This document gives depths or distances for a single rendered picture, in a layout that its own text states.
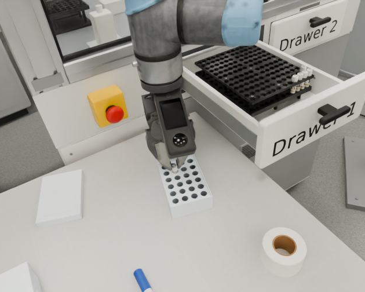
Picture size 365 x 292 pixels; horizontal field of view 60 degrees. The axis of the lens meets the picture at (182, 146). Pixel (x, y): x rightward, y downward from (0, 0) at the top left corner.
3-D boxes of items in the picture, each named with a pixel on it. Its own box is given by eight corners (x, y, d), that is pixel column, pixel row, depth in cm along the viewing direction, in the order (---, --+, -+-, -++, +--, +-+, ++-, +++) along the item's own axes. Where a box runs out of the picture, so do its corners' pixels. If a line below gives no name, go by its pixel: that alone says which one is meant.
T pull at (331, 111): (350, 112, 61) (352, 106, 60) (322, 127, 58) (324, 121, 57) (334, 103, 63) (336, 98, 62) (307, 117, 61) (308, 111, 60)
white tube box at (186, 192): (212, 208, 64) (212, 196, 61) (172, 219, 62) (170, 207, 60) (194, 165, 73) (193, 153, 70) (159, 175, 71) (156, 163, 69)
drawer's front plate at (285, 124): (359, 116, 72) (375, 73, 65) (259, 170, 62) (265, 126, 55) (352, 113, 73) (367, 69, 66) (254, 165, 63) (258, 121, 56)
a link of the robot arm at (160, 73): (186, 57, 48) (134, 66, 47) (189, 83, 51) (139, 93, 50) (174, 37, 54) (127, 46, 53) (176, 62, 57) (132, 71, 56)
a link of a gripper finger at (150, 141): (170, 150, 64) (168, 115, 58) (172, 156, 63) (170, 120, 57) (147, 154, 63) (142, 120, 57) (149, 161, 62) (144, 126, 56)
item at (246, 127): (349, 110, 72) (357, 86, 68) (261, 156, 63) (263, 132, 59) (237, 48, 98) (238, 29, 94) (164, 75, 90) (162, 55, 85)
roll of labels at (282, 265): (311, 263, 54) (316, 251, 51) (279, 285, 51) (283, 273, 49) (282, 233, 58) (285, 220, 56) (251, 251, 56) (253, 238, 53)
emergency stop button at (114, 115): (126, 120, 71) (123, 106, 69) (110, 127, 70) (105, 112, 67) (121, 114, 73) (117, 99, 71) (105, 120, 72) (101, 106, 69)
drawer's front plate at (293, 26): (339, 34, 103) (348, -1, 96) (271, 61, 94) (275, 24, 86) (335, 33, 105) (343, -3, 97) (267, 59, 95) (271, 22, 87)
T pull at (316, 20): (331, 21, 92) (332, 17, 91) (312, 28, 90) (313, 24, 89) (321, 18, 94) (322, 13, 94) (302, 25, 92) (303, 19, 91)
